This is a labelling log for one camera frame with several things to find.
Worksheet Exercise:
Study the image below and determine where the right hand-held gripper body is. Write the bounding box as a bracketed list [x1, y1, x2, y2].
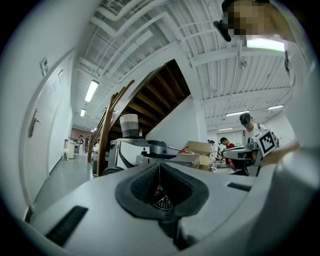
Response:
[246, 128, 280, 177]

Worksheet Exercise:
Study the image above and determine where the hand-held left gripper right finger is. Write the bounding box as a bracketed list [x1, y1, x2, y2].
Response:
[159, 161, 259, 251]

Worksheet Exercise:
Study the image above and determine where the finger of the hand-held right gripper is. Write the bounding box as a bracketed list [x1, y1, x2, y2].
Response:
[222, 146, 252, 160]

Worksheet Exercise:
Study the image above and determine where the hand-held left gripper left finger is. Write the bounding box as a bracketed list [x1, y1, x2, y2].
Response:
[31, 161, 180, 256]

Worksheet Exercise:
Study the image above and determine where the person's right forearm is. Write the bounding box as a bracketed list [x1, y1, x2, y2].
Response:
[261, 140, 301, 168]

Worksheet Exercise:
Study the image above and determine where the brown cardboard box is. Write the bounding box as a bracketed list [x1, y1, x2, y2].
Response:
[175, 140, 212, 172]

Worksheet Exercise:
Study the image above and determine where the person's white clothing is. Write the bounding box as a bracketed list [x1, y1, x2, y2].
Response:
[271, 33, 320, 153]

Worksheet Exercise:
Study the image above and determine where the white robot with black band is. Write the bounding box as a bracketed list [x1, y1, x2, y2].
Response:
[101, 137, 151, 176]

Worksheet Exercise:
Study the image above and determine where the white cabinet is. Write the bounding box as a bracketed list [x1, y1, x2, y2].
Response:
[64, 138, 76, 160]

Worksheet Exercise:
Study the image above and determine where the silver rice cooker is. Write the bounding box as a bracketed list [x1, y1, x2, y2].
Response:
[146, 140, 168, 156]

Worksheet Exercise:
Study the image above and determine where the grey woven basket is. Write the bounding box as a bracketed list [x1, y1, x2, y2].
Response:
[119, 113, 140, 139]

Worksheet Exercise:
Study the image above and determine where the wooden staircase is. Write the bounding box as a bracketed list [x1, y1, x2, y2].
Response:
[87, 58, 192, 177]

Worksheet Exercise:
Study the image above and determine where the person's head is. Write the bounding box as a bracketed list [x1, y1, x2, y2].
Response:
[221, 0, 297, 43]

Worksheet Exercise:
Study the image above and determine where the red-handled metal tool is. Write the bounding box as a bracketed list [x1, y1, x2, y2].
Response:
[167, 145, 190, 154]

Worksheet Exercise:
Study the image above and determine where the metal door handle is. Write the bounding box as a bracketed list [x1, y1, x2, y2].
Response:
[27, 108, 43, 139]

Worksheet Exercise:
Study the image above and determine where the black head-worn camera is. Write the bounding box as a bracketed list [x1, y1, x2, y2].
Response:
[213, 19, 233, 43]

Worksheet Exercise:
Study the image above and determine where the wall switch panel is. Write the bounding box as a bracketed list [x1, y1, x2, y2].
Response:
[39, 56, 50, 76]

